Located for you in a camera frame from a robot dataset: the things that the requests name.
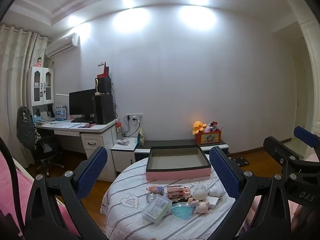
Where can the person's right forearm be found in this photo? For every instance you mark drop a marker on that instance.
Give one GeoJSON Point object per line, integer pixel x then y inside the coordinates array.
{"type": "Point", "coordinates": [300, 215]}

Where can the clear glass cup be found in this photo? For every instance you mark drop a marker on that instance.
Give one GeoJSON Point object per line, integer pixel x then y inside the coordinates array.
{"type": "Point", "coordinates": [152, 198]}

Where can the water bottle orange cap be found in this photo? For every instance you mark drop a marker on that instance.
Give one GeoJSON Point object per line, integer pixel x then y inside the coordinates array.
{"type": "Point", "coordinates": [120, 130]}

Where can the small patterned pouch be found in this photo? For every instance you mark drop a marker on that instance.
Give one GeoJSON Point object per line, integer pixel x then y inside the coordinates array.
{"type": "Point", "coordinates": [122, 142]}

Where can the pink blanket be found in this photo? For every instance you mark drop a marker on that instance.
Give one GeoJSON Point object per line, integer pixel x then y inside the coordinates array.
{"type": "Point", "coordinates": [10, 177]}

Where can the large pastel block toy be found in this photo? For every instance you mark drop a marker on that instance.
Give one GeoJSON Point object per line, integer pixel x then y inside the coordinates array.
{"type": "Point", "coordinates": [157, 190]}

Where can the pink box with black rim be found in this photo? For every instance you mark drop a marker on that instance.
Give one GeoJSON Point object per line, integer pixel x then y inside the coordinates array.
{"type": "Point", "coordinates": [175, 175]}

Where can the white door frame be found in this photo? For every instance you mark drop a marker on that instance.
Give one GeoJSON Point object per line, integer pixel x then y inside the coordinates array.
{"type": "Point", "coordinates": [308, 42]}

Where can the snack bag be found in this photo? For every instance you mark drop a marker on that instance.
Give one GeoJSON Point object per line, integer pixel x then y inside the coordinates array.
{"type": "Point", "coordinates": [140, 137]}

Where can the black computer monitor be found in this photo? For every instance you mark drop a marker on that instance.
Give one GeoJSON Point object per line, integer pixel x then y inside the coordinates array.
{"type": "Point", "coordinates": [81, 103]}

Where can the white glass-door cabinet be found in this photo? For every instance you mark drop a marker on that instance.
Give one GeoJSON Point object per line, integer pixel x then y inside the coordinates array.
{"type": "Point", "coordinates": [41, 85]}

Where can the grey patterned jacket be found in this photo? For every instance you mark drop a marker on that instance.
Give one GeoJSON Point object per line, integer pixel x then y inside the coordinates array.
{"type": "Point", "coordinates": [26, 127]}

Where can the white air conditioner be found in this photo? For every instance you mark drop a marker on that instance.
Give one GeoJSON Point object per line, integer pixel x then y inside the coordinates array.
{"type": "Point", "coordinates": [61, 45]}

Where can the red toy storage box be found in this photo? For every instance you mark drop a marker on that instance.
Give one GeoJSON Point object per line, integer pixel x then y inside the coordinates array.
{"type": "Point", "coordinates": [208, 138]}

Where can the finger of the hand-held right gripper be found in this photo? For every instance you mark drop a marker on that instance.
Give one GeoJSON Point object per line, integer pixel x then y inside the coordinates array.
{"type": "Point", "coordinates": [277, 148]}
{"type": "Point", "coordinates": [306, 136]}

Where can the orange octopus plush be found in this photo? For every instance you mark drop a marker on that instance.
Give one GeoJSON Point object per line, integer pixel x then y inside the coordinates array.
{"type": "Point", "coordinates": [198, 127]}

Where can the white desk with drawers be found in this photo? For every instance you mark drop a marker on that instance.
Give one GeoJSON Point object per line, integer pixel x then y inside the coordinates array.
{"type": "Point", "coordinates": [97, 140]}

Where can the black office chair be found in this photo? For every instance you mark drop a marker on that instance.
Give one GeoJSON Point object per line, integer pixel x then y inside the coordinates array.
{"type": "Point", "coordinates": [46, 155]}

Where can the white wall outlet strip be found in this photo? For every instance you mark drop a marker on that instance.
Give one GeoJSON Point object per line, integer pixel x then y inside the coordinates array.
{"type": "Point", "coordinates": [135, 117]}

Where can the purple plush toy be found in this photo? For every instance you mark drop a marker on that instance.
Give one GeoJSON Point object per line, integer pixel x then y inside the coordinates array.
{"type": "Point", "coordinates": [208, 128]}

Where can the blue box on desk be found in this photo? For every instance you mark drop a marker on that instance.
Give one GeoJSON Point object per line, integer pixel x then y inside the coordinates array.
{"type": "Point", "coordinates": [60, 112]}

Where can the clear plastic box green contents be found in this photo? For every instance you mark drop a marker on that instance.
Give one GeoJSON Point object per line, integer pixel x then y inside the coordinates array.
{"type": "Point", "coordinates": [156, 210]}

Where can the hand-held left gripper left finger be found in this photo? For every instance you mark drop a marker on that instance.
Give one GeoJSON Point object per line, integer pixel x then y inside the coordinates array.
{"type": "Point", "coordinates": [91, 172]}

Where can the small beige pig figure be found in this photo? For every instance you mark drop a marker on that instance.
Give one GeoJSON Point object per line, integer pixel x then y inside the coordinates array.
{"type": "Point", "coordinates": [202, 207]}

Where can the white round-headed figure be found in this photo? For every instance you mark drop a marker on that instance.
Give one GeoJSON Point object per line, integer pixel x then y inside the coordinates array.
{"type": "Point", "coordinates": [200, 193]}

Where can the black bathroom scale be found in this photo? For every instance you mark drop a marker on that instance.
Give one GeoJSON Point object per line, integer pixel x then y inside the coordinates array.
{"type": "Point", "coordinates": [240, 161]}

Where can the blue round dish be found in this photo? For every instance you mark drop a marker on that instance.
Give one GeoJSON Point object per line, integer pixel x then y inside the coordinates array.
{"type": "Point", "coordinates": [182, 211]}

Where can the small white desk fan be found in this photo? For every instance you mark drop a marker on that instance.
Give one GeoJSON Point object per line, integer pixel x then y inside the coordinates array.
{"type": "Point", "coordinates": [96, 82]}

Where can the small white box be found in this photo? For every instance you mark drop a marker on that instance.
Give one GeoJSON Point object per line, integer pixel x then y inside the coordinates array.
{"type": "Point", "coordinates": [213, 202]}

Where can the small black speaker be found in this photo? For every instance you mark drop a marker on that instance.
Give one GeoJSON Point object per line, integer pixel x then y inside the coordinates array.
{"type": "Point", "coordinates": [105, 85]}

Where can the rose gold metal cylinder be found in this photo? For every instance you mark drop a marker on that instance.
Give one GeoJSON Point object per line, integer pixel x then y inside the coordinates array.
{"type": "Point", "coordinates": [175, 192]}

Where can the pink doll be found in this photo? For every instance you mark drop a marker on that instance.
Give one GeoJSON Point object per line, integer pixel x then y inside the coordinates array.
{"type": "Point", "coordinates": [39, 62]}

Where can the white low cabinet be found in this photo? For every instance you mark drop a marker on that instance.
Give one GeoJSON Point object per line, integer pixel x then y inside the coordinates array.
{"type": "Point", "coordinates": [122, 155]}

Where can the red gift box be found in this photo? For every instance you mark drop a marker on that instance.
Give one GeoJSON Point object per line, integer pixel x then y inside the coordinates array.
{"type": "Point", "coordinates": [103, 70]}

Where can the black computer tower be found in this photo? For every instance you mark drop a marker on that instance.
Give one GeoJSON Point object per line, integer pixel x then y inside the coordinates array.
{"type": "Point", "coordinates": [104, 108]}

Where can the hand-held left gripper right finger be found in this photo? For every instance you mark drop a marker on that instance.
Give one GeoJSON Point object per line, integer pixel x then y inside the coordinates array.
{"type": "Point", "coordinates": [225, 172]}

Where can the cream curtain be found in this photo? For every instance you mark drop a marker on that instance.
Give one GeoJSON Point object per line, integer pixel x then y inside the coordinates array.
{"type": "Point", "coordinates": [12, 80]}

